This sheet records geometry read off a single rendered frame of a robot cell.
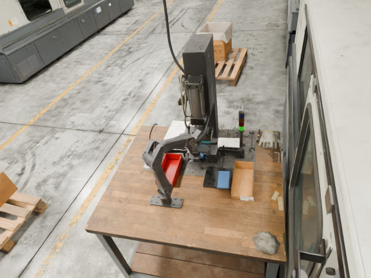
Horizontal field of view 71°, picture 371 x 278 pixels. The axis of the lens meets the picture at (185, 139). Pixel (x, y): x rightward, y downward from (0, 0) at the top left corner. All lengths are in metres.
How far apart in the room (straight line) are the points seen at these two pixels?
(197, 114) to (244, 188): 0.53
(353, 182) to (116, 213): 1.31
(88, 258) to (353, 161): 2.35
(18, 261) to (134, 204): 1.63
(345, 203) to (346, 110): 0.36
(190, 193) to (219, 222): 0.26
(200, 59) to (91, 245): 2.00
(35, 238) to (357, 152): 2.86
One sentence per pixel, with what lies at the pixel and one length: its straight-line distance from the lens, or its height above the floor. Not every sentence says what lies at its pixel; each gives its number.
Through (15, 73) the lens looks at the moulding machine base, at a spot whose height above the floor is 0.29.
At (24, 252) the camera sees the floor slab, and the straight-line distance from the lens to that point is 3.08.
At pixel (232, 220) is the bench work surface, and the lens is 1.52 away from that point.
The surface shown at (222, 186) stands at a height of 0.92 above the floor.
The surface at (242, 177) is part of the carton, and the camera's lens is 1.70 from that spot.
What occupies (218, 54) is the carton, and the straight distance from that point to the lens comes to 4.94.
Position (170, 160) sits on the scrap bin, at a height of 0.91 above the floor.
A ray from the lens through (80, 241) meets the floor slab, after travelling 2.84.
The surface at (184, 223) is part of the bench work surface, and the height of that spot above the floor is 0.90.
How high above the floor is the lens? 2.20
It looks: 40 degrees down
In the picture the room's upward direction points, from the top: 10 degrees counter-clockwise
